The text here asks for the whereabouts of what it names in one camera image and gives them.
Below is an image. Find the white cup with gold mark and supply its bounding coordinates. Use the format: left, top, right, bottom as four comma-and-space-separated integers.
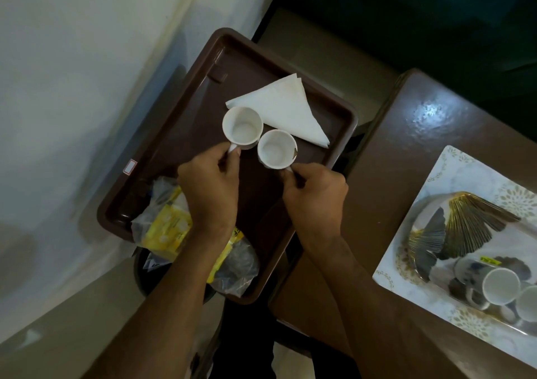
256, 129, 299, 174

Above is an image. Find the person's right hand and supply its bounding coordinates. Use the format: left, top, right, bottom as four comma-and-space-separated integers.
279, 162, 350, 252

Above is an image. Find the person's right forearm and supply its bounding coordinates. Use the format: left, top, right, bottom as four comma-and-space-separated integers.
301, 235, 426, 379

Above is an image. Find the yellow packet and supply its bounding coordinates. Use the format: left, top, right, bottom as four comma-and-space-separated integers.
142, 187, 194, 263

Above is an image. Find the grey patterned white mug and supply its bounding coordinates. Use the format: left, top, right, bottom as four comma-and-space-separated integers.
514, 284, 537, 323
448, 256, 522, 310

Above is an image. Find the dark green sofa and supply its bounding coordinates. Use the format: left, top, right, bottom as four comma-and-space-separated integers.
251, 0, 537, 142

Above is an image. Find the white folded napkin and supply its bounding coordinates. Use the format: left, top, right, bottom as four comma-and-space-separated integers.
225, 72, 331, 149

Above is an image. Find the white gold-leaf patterned tray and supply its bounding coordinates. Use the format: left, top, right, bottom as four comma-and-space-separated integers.
372, 145, 537, 369

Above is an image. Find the brown plastic tray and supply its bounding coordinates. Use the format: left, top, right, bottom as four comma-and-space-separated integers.
97, 28, 360, 306

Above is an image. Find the clear plastic bag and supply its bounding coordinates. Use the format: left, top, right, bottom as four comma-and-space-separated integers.
130, 176, 260, 299

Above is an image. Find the person's left hand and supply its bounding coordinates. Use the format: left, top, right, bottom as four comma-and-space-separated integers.
177, 141, 242, 242

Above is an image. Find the person's left forearm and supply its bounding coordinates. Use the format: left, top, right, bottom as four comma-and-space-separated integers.
82, 223, 236, 379

